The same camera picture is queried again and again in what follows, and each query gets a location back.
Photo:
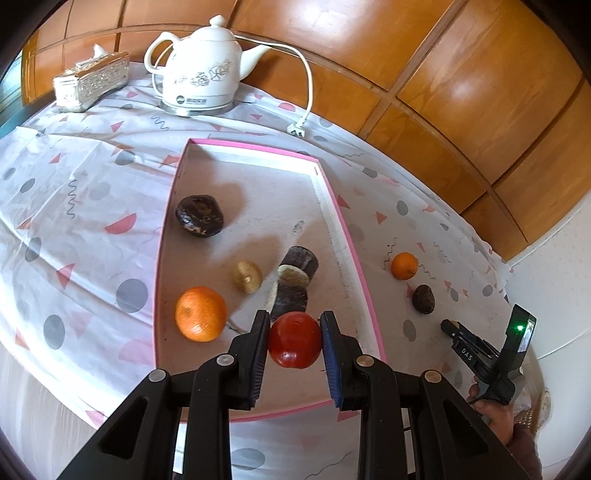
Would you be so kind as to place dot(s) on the half kiwi fruit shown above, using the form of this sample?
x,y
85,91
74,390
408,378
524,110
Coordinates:
x,y
247,277

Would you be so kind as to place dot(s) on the large orange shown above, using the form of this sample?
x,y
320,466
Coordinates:
x,y
201,314

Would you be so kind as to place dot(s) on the pink shallow cardboard box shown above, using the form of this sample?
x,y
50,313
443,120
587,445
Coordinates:
x,y
258,217

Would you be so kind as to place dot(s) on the white patterned tablecloth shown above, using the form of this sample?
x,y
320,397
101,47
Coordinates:
x,y
92,230

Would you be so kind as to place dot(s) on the silver embossed tissue box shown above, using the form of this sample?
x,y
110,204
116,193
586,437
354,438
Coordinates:
x,y
90,87

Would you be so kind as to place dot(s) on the small orange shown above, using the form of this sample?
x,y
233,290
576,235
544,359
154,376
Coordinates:
x,y
404,266

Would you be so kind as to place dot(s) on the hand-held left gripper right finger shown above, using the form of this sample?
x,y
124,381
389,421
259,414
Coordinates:
x,y
329,360

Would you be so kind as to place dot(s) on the person's right hand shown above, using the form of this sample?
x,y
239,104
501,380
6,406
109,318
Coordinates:
x,y
496,417

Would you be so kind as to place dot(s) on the silver kettle base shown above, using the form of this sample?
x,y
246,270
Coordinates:
x,y
194,110

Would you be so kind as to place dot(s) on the red tomato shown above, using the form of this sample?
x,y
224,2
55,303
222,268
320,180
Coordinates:
x,y
295,339

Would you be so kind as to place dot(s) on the white tissue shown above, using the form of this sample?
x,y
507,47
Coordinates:
x,y
99,51

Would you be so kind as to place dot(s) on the small dark water chestnut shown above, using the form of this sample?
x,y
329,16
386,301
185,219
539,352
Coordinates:
x,y
423,300

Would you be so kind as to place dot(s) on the white floral ceramic kettle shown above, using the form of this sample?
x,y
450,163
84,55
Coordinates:
x,y
203,64

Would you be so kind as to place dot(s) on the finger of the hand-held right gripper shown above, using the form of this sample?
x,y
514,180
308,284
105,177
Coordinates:
x,y
466,336
468,353

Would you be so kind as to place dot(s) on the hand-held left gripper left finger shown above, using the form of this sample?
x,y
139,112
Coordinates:
x,y
259,364

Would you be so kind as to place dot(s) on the person's right forearm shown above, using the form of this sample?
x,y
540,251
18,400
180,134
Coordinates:
x,y
524,454

